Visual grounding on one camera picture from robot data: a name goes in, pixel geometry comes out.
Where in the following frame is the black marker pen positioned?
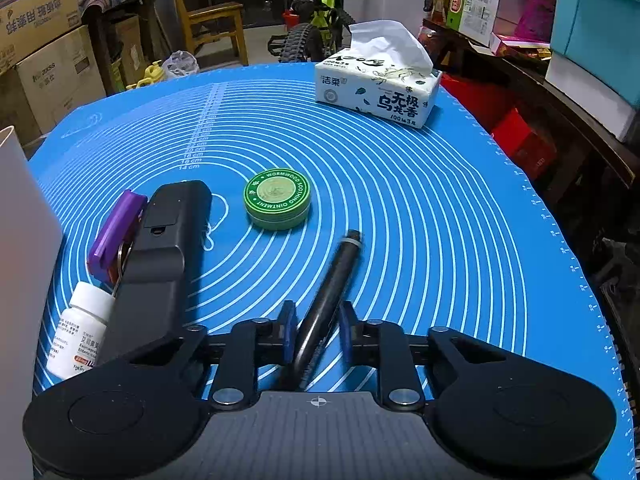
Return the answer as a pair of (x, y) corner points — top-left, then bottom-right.
(288, 230), (362, 390)

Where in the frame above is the black rectangular device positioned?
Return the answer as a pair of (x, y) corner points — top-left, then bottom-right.
(96, 180), (212, 365)

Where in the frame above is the green round ointment tin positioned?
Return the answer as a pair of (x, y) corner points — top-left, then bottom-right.
(243, 168), (311, 231)

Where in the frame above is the white pill bottle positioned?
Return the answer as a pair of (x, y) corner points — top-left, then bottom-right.
(47, 282), (115, 380)

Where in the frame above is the blue silicone baking mat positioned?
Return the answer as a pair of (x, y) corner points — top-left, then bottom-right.
(29, 64), (636, 479)

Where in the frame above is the beige plastic storage bin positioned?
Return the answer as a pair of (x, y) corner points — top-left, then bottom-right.
(0, 126), (62, 479)

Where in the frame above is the dark wooden side table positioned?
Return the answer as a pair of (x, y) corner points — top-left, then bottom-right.
(422, 18), (640, 196)

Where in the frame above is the white tissue pack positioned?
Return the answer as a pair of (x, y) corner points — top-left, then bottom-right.
(314, 20), (442, 129)

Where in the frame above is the yellow oil jug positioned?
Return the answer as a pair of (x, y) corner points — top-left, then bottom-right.
(125, 61), (166, 90)

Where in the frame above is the grey plastic bag on floor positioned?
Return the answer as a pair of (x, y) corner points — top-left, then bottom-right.
(162, 51), (200, 80)

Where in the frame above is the green black bicycle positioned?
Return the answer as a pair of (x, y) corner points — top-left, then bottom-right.
(267, 0), (356, 63)

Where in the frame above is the large stacked cardboard box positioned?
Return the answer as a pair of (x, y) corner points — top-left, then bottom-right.
(16, 25), (106, 133)

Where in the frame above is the wooden chair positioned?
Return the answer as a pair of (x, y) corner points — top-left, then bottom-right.
(175, 0), (248, 66)

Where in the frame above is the green white carton box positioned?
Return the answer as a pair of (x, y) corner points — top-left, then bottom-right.
(446, 0), (500, 47)

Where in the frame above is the teal plastic storage tote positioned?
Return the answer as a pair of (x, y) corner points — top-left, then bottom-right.
(551, 0), (639, 108)

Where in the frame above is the open top cardboard box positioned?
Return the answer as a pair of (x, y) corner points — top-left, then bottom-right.
(0, 0), (81, 74)

